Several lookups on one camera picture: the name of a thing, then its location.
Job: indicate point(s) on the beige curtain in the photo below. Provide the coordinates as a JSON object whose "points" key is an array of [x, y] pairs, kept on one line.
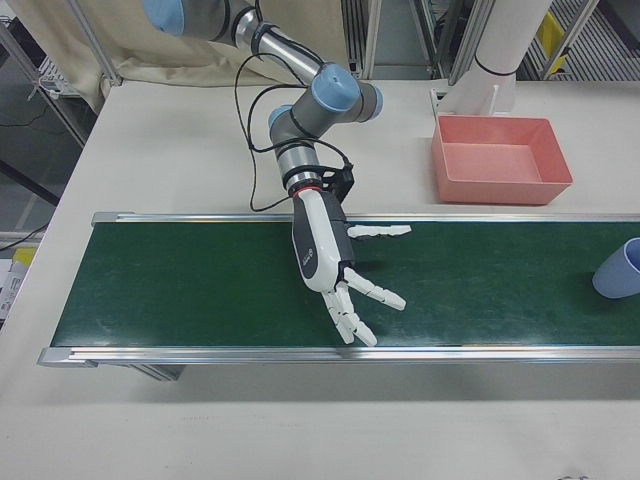
{"points": [[150, 55]]}

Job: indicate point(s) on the green conveyor belt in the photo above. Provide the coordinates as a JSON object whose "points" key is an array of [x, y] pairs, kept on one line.
{"points": [[200, 285]]}

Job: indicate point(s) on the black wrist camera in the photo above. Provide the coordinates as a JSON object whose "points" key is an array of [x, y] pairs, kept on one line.
{"points": [[340, 182]]}

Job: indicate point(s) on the pink plastic box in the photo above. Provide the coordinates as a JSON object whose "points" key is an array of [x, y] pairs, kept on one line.
{"points": [[500, 165]]}

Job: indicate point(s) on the yellow-black safety marker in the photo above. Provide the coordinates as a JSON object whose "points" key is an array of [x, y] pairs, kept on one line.
{"points": [[552, 45]]}

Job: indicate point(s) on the aluminium shelving frame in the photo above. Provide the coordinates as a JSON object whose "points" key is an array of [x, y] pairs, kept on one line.
{"points": [[395, 35]]}

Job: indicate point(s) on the white-black robot hand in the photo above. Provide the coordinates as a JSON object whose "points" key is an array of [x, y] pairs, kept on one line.
{"points": [[312, 240]]}

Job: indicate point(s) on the blue plastic cup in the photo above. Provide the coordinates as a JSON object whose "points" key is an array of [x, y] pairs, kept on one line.
{"points": [[620, 272]]}

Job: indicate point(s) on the grey UR5e arm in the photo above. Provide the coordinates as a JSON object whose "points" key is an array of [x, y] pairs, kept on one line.
{"points": [[325, 100]]}

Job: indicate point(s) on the aluminium frame post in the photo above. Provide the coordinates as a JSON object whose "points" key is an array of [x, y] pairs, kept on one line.
{"points": [[97, 45]]}

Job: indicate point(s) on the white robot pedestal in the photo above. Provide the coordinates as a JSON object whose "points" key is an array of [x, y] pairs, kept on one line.
{"points": [[500, 45]]}

